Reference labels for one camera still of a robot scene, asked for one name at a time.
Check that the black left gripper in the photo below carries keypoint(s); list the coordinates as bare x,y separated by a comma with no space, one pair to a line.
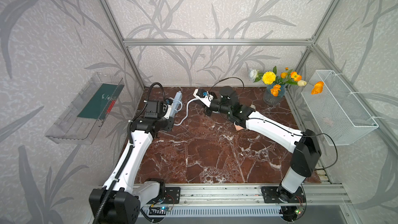
168,126

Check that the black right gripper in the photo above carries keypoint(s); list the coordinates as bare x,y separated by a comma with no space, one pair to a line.
207,111

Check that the pink power strip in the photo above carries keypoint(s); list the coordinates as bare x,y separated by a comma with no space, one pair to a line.
238,127

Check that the blue-white power strip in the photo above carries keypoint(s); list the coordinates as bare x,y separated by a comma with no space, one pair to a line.
176,105

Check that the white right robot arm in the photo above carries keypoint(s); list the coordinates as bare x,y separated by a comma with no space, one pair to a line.
303,145

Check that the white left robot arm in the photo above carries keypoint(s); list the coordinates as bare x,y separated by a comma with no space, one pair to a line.
118,201

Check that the blue glass vase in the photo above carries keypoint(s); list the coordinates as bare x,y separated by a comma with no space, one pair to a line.
274,94

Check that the red pen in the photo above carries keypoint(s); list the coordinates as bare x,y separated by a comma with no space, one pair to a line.
110,106

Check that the yellow orange flower bouquet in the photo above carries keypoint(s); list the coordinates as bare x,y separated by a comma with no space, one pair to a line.
288,77

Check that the green booklet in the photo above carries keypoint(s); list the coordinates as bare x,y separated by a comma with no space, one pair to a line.
97,105

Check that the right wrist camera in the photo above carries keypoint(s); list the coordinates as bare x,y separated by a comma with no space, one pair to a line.
204,96

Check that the clear plastic wall bin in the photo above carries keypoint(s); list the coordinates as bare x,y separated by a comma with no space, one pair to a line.
81,122

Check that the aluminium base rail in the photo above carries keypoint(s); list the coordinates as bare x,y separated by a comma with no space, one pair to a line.
251,195

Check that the white wire mesh basket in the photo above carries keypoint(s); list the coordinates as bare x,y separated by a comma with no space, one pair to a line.
336,109

